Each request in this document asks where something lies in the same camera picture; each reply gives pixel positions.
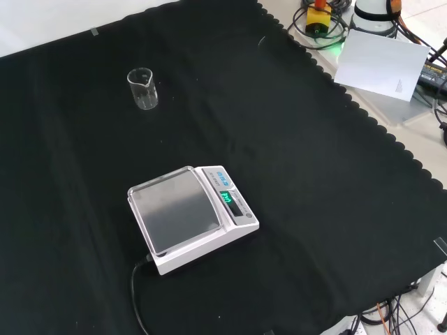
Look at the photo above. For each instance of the yellow stop button box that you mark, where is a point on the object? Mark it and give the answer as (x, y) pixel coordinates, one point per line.
(317, 20)

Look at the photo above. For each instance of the white electronic balance steel pan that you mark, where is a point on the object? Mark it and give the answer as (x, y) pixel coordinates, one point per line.
(190, 216)

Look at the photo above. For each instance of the black power adapter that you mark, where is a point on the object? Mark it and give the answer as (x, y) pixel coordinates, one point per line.
(433, 75)

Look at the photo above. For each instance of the small clear glass beaker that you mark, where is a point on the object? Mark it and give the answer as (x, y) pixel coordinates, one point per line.
(143, 89)

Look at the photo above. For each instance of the black bench cloth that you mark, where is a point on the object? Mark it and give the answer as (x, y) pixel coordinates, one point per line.
(314, 174)

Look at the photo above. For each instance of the white paper sheet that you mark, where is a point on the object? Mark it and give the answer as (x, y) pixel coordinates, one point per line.
(380, 64)

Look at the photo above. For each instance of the clear tape strip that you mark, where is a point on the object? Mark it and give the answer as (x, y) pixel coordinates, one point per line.
(94, 31)
(440, 245)

